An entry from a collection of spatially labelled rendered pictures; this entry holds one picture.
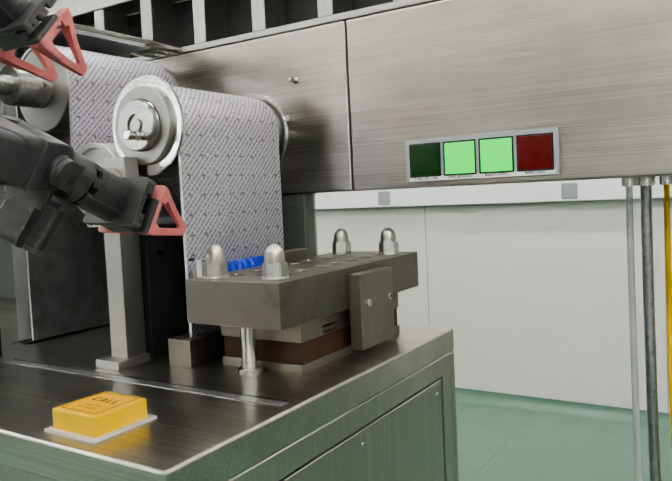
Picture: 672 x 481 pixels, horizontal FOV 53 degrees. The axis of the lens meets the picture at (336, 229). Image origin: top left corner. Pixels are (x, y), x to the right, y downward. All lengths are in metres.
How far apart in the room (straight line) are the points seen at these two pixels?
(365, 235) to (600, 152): 2.92
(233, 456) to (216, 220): 0.44
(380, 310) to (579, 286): 2.51
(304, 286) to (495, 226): 2.72
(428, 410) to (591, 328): 2.44
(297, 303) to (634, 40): 0.59
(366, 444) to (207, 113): 0.53
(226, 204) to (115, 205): 0.24
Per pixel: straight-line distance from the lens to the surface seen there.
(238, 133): 1.09
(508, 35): 1.09
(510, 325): 3.60
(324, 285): 0.92
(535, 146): 1.05
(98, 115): 1.21
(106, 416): 0.75
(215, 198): 1.04
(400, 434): 1.03
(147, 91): 1.03
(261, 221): 1.12
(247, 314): 0.87
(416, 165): 1.12
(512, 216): 3.52
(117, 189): 0.87
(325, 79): 1.23
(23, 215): 0.82
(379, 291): 1.01
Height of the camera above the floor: 1.14
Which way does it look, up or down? 3 degrees down
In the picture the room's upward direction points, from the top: 3 degrees counter-clockwise
